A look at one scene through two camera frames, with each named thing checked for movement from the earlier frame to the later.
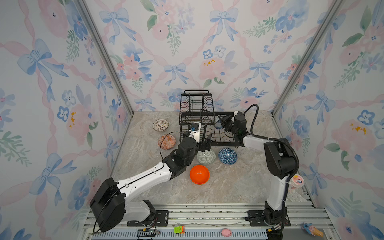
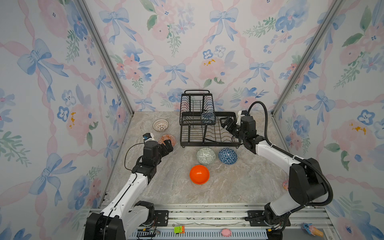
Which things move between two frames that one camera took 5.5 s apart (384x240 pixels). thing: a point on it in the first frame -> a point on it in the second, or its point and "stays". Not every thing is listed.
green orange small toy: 179,229 stays
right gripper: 226,119 stays
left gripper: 203,148 -> 164,151
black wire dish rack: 197,106 stays
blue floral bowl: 218,124 -> 208,117
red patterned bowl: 167,142 stays
